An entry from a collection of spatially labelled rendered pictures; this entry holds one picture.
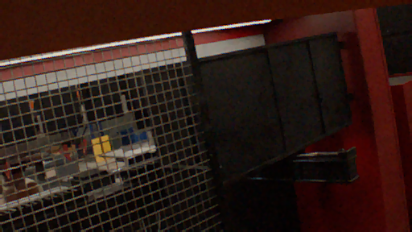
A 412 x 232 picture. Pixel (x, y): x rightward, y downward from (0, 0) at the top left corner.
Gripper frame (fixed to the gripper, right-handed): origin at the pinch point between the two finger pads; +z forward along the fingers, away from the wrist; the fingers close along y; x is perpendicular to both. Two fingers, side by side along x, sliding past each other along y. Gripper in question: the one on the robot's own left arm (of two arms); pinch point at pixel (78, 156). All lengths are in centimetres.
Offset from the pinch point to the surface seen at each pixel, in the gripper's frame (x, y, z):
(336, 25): -106, 90, 12
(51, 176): 196, 85, -52
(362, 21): -115, 97, 18
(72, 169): 196, 109, -52
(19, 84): -58, -45, -14
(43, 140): 564, 296, -229
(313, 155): -83, 47, 58
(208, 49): -63, 50, -10
